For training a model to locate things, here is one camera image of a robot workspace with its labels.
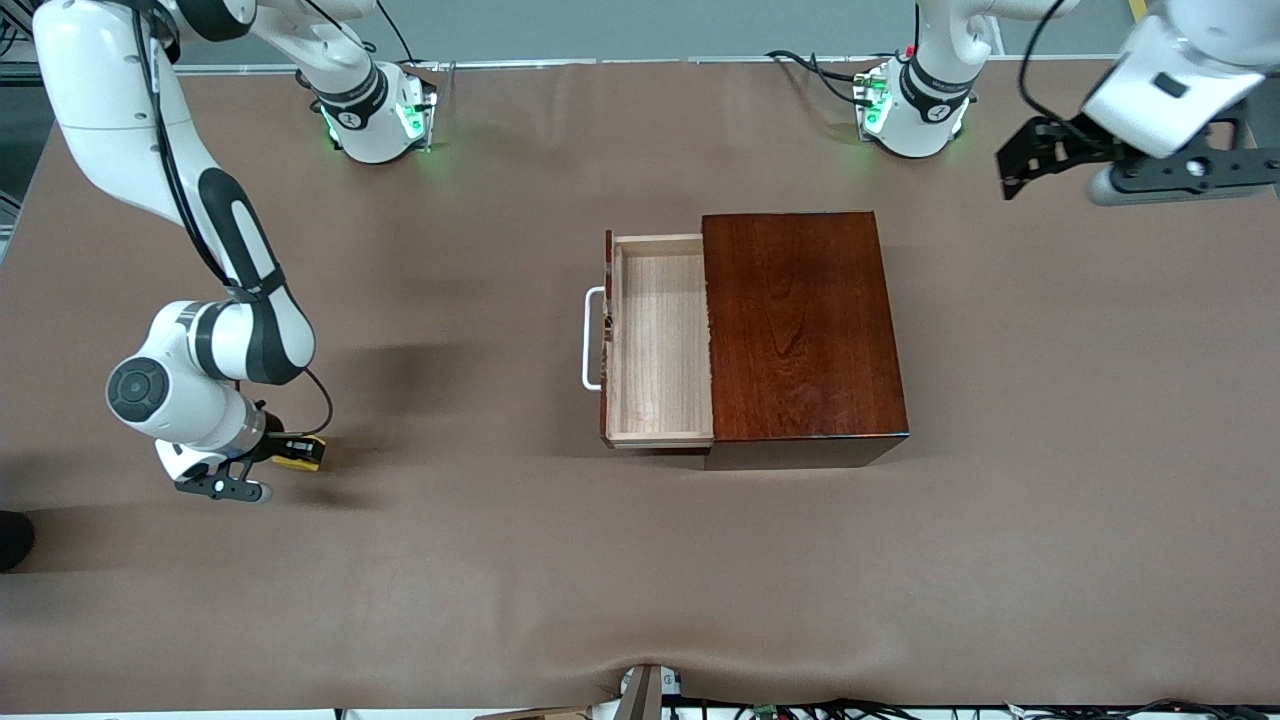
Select black base cables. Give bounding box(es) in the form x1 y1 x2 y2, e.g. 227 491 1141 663
765 48 901 109

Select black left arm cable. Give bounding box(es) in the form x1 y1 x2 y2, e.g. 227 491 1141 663
1018 0 1101 126

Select wooden drawer with white handle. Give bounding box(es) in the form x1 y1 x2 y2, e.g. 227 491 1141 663
582 232 715 449

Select metal table bracket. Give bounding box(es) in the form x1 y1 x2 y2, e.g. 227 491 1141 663
615 663 683 720

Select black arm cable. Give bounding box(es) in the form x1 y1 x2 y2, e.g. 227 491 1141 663
130 0 336 443
1018 0 1101 126

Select clear table edge rail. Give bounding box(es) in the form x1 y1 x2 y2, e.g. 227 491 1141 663
170 55 1226 81

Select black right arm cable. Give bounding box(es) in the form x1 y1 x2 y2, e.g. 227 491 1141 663
130 0 336 443

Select dark wooden cabinet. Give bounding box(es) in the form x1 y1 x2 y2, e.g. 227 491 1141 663
700 210 911 471

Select thin black base cable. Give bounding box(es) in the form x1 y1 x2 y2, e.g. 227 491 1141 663
375 0 421 66

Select brown table cover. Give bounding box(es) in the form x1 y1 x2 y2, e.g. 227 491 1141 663
0 55 1280 713

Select black round object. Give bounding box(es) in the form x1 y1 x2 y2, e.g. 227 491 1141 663
0 510 36 574

